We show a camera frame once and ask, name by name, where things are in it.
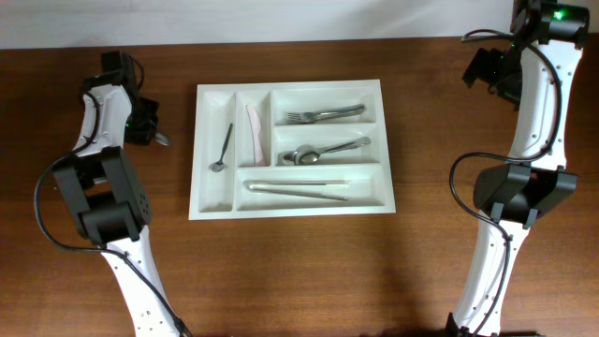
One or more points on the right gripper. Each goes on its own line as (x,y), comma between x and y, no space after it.
(480,68)

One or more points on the small metal teaspoon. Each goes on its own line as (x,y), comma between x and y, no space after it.
(162,139)
(219,165)

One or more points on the pink plastic knife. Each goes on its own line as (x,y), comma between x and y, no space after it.
(256,127)

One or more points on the metal kitchen tongs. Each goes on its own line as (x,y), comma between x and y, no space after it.
(303,189)

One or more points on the large metal spoon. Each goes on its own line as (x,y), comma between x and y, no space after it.
(289,158)
(309,154)

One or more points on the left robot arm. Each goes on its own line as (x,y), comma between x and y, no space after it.
(104,196)

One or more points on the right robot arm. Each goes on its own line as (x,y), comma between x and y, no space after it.
(535,73)

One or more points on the white plastic cutlery tray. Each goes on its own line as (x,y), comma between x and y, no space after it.
(365,170)

